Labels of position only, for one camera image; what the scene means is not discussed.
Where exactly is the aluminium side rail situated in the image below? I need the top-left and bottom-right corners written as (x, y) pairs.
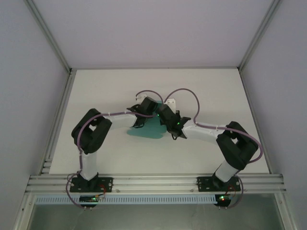
top-left (38, 69), bottom-right (77, 177)

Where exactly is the aluminium mounting rail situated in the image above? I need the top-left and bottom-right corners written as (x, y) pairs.
top-left (25, 174), bottom-right (286, 194)

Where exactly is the teal cardboard box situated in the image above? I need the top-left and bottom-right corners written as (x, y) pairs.
top-left (126, 100), bottom-right (166, 140)

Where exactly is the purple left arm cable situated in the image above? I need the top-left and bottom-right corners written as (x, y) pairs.
top-left (66, 90), bottom-right (164, 210)

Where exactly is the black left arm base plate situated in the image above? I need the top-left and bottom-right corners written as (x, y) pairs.
top-left (69, 176), bottom-right (114, 193)

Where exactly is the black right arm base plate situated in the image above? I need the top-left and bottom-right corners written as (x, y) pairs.
top-left (196, 176), bottom-right (241, 193)

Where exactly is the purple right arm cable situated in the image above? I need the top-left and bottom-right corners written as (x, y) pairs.
top-left (165, 88), bottom-right (262, 209)

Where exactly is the aluminium frame post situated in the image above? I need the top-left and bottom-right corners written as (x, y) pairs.
top-left (236, 0), bottom-right (286, 72)
top-left (24, 0), bottom-right (73, 74)

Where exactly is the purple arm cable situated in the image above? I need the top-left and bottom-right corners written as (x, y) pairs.
top-left (66, 90), bottom-right (164, 210)
top-left (165, 88), bottom-right (262, 209)

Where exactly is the aluminium frame leg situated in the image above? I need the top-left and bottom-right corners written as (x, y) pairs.
top-left (13, 193), bottom-right (36, 230)
top-left (275, 193), bottom-right (298, 230)

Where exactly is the light blue slotted cable duct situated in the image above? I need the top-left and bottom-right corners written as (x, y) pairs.
top-left (35, 194), bottom-right (216, 205)

